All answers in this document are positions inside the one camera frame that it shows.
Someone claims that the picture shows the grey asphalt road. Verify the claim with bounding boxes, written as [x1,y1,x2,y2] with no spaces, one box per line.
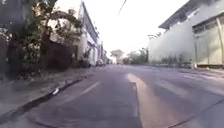
[0,63,224,128]

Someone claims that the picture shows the dark fence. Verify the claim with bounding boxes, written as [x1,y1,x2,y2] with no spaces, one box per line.
[43,41,79,72]

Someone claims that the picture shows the parked car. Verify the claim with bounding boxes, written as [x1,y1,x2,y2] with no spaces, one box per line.
[95,58,105,67]

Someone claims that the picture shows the small distant building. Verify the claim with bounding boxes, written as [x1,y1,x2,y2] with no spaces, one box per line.
[110,49,125,65]

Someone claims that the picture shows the distant bushes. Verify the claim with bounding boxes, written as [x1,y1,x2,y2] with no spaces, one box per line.
[123,47,150,66]

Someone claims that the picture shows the dirt sidewalk strip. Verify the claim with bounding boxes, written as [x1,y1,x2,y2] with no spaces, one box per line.
[0,66,91,116]

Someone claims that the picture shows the overhead wires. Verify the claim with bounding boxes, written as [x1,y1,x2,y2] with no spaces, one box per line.
[117,0,128,16]

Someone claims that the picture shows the white wall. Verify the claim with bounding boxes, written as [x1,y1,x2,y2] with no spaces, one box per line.
[147,19,198,68]

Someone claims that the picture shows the building with metal gate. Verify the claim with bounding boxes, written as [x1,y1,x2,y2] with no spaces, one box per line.
[158,0,224,69]

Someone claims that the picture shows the concrete kerb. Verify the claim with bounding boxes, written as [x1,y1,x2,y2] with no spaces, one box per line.
[0,73,88,125]

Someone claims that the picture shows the white multi-storey building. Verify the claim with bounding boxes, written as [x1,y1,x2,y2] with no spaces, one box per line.
[74,1,105,67]

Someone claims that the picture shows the leafy tree with vines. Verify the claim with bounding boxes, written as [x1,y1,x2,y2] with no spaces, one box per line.
[0,0,84,79]

